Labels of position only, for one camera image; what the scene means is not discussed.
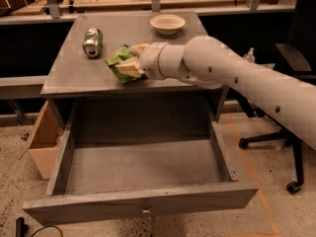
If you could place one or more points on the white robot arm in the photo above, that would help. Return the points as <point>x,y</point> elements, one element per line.
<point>207,62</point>

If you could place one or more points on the long grey metal shelf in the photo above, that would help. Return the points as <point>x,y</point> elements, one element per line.
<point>23,83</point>

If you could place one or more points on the black office chair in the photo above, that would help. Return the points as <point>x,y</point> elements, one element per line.
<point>291,62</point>

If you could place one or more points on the green rice chip bag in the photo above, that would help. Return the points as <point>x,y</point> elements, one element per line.
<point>116,57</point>

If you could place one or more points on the open grey top drawer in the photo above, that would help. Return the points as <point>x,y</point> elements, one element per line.
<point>117,157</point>

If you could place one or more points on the clear sanitizer pump bottle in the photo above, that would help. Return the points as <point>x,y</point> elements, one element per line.
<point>249,56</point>

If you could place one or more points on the grey wooden cabinet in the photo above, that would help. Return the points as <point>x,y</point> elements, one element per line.
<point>119,29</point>

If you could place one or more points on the crushed green soda can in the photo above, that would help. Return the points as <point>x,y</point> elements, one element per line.
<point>93,42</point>

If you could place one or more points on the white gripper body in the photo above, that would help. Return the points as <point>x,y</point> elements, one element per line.
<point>149,59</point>

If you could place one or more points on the open cardboard box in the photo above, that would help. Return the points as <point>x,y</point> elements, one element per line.
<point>44,140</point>

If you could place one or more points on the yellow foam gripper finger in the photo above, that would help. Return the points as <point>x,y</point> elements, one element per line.
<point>138,49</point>
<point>130,67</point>

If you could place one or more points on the beige paper bowl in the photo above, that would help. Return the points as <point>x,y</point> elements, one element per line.
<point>167,25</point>

